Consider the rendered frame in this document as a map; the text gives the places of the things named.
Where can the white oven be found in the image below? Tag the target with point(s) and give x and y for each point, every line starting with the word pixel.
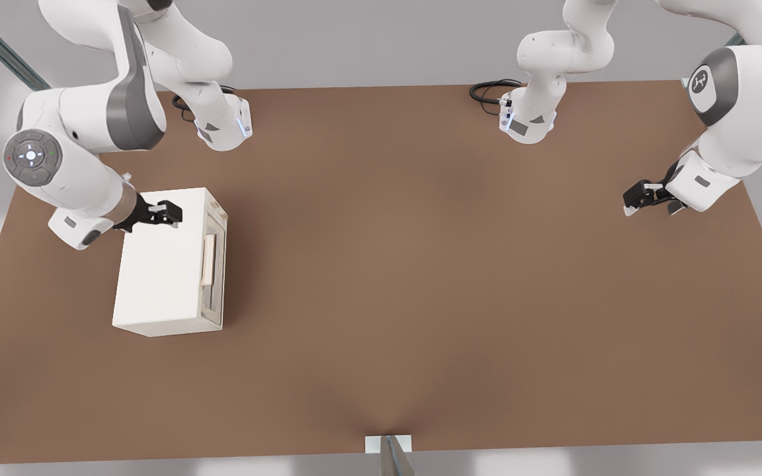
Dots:
pixel 163 271

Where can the white oven door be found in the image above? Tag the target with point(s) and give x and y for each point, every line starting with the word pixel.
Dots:
pixel 217 277

